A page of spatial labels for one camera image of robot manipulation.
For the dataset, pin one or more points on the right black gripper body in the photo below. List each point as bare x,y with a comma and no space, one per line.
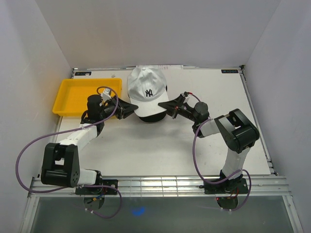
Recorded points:
184,111

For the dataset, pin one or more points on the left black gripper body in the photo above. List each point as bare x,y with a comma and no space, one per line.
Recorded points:
109,108

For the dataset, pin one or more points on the plain black cap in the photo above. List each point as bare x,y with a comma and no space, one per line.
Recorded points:
151,119

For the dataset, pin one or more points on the white cap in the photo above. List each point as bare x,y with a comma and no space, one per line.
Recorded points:
146,88

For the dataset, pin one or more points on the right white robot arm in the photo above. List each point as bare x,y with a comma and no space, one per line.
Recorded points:
237,131

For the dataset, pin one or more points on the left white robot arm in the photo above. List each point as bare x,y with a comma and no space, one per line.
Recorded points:
61,166

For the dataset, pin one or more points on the yellow plastic tray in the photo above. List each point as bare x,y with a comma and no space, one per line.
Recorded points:
71,99

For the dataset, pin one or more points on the white paper label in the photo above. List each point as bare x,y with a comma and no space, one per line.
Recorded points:
163,67

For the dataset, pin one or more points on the black logo plate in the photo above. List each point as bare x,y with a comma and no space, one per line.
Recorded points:
227,71

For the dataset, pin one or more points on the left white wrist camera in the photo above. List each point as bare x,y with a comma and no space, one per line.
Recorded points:
106,94

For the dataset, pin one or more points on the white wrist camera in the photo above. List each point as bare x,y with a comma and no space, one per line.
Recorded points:
186,96
106,94

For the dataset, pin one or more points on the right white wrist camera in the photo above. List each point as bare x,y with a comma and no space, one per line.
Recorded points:
186,96

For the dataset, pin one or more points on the aluminium front rail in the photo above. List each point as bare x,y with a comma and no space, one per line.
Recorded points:
183,186

